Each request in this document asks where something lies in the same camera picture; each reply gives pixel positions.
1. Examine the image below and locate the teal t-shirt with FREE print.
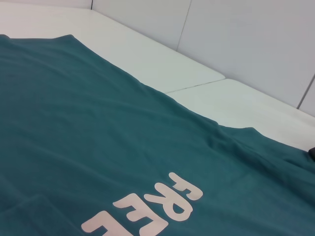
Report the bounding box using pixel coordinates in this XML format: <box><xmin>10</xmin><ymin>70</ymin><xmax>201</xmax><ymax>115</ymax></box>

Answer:
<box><xmin>0</xmin><ymin>33</ymin><xmax>315</xmax><ymax>236</ymax></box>

